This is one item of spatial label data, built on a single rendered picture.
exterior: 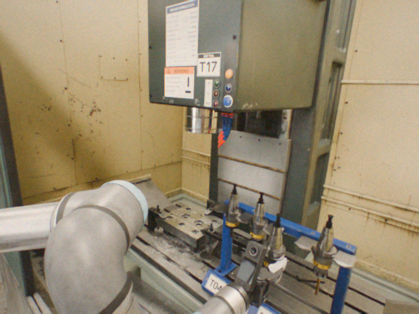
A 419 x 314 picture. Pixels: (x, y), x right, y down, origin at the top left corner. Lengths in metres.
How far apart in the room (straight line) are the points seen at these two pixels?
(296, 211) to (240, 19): 1.07
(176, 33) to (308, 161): 0.91
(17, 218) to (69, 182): 1.41
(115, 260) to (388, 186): 1.55
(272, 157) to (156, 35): 0.86
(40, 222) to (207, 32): 0.68
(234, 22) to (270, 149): 0.82
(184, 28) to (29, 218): 0.72
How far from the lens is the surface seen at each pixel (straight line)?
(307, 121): 1.41
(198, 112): 1.08
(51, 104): 1.87
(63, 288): 0.41
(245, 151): 1.54
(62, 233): 0.42
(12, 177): 1.15
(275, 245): 0.77
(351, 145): 1.73
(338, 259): 0.84
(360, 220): 1.84
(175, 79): 0.97
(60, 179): 1.97
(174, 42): 0.99
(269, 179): 1.50
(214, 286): 1.08
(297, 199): 1.51
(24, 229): 0.58
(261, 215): 0.89
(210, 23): 0.88
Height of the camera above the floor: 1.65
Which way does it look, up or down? 15 degrees down
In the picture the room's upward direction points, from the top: 3 degrees clockwise
